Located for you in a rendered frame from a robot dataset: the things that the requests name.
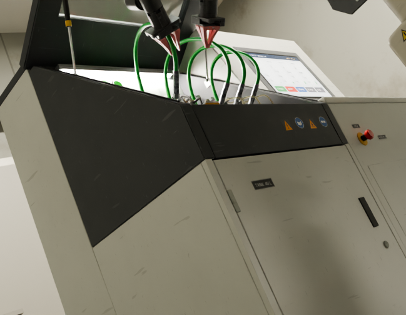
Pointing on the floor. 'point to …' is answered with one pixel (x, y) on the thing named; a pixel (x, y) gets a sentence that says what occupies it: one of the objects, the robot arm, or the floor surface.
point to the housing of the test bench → (52, 201)
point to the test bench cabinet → (191, 254)
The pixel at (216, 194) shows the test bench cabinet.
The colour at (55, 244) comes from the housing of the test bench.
